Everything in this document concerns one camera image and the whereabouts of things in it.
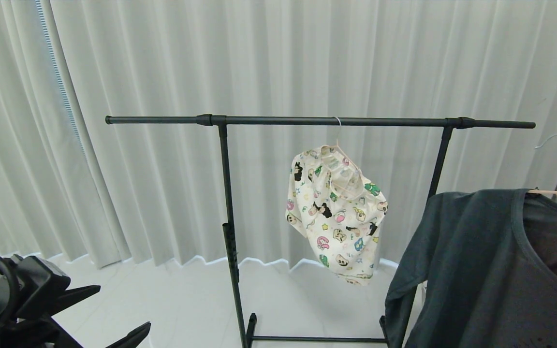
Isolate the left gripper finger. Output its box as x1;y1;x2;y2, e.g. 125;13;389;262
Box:
105;321;152;348
48;284;102;318

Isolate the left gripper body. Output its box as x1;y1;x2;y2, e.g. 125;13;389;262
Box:
0;295;84;348

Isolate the cream printed garment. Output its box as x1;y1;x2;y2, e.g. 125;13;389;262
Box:
285;145;389;286

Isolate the dark grey garment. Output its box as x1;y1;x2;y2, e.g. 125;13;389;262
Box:
383;188;557;348

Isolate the black clothes rack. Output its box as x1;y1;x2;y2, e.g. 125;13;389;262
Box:
105;114;536;348

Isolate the white curtain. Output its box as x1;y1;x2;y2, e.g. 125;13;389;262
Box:
0;0;557;269

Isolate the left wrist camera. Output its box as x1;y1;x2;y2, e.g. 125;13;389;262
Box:
0;255;72;320

